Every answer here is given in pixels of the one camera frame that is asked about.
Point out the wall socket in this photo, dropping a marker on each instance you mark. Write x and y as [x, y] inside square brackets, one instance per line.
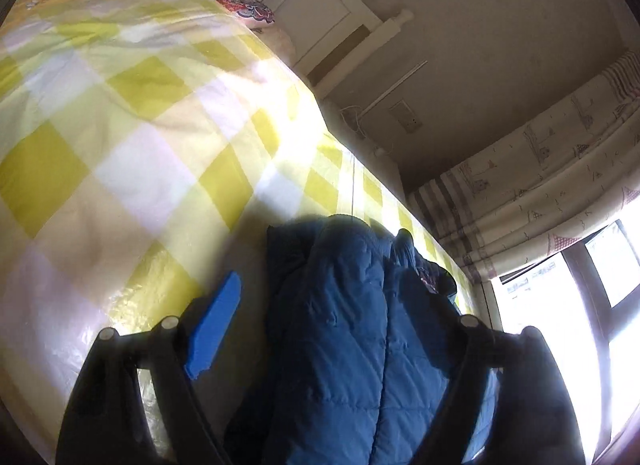
[406, 117]

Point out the floral pillow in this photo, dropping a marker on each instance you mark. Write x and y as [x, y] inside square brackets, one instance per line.
[245, 5]

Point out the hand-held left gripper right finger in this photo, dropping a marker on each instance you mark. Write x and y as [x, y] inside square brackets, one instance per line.
[470, 370]

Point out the yellow checked quilt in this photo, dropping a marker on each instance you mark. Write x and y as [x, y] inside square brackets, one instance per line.
[125, 170]

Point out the printed cream curtain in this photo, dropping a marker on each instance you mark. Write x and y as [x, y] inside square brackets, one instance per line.
[540, 170]

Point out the thin white rod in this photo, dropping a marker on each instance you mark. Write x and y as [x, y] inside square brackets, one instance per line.
[395, 86]

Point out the dark framed window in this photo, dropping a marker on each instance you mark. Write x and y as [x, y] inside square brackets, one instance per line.
[575, 320]

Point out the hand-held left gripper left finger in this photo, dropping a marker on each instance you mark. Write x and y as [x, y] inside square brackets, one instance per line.
[215, 325]

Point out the blue quilted jacket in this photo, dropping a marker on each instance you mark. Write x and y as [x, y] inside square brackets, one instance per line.
[350, 345]

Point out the white bed headboard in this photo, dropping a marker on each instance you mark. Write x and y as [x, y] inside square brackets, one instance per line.
[320, 5]

